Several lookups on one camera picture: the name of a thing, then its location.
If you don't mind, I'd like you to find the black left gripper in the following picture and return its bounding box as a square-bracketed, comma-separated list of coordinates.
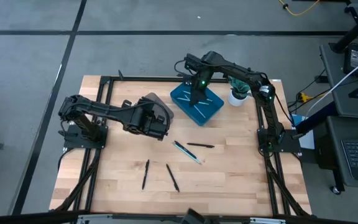
[122, 98, 164, 139]

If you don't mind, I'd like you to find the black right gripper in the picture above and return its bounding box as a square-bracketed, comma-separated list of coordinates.
[188, 67, 213, 107]

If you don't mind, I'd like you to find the blue plastic bin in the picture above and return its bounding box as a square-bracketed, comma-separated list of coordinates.
[170, 81, 225, 127]

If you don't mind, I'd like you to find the snake plant in white pot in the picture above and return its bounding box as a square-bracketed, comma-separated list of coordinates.
[227, 76, 252, 108]

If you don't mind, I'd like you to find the yellow plug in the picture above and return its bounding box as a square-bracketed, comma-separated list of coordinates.
[296, 92, 312, 104]

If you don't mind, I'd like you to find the white and blue box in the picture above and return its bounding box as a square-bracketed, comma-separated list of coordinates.
[291, 114, 316, 151]

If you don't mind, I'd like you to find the black diagonal pole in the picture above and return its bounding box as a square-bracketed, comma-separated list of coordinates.
[291, 101, 338, 140]
[330, 5, 358, 54]

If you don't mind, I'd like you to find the dark grey desk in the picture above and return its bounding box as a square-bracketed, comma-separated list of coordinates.
[314, 115, 358, 191]
[318, 40, 358, 119]

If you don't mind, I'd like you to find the black power brick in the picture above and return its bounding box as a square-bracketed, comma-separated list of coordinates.
[342, 43, 358, 78]

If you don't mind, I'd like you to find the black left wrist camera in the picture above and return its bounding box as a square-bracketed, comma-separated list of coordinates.
[153, 114, 170, 141]

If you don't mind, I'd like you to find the silver metal bracket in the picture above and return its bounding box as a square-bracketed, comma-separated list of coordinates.
[249, 217, 287, 224]
[76, 213, 114, 224]

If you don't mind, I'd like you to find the yellow floor cable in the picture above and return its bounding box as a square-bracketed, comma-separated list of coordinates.
[277, 0, 322, 17]

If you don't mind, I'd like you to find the white cable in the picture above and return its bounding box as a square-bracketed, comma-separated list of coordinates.
[305, 51, 358, 119]

